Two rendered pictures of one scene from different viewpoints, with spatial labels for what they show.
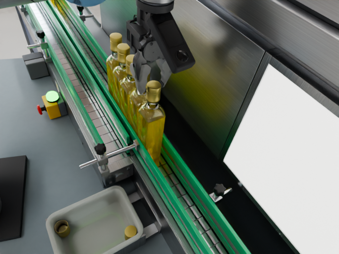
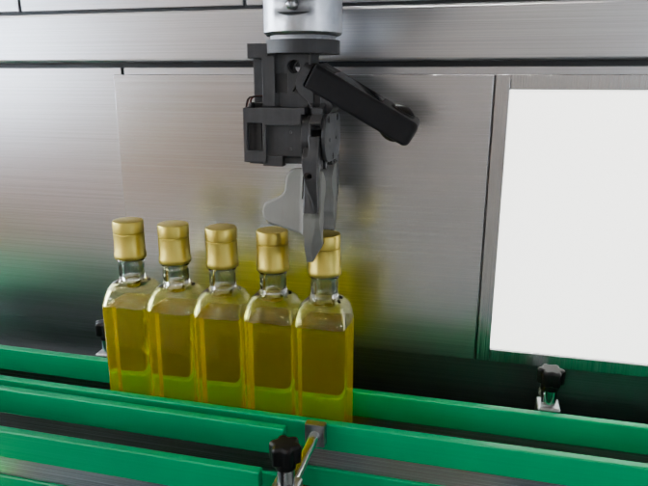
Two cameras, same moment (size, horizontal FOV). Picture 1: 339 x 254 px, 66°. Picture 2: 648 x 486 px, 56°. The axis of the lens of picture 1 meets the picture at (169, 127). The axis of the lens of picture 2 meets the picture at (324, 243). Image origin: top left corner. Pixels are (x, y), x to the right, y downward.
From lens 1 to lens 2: 0.49 m
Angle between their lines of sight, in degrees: 45
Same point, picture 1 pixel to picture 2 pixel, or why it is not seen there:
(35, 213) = not seen: outside the picture
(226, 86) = (437, 184)
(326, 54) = (588, 27)
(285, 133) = (591, 177)
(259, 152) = (560, 254)
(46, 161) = not seen: outside the picture
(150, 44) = (328, 121)
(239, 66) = (453, 129)
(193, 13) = not seen: hidden behind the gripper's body
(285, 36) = (514, 39)
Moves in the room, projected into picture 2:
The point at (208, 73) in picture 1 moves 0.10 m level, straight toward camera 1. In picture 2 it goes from (382, 191) to (437, 206)
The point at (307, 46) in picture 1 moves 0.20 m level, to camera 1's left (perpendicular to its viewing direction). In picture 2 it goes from (556, 32) to (425, 22)
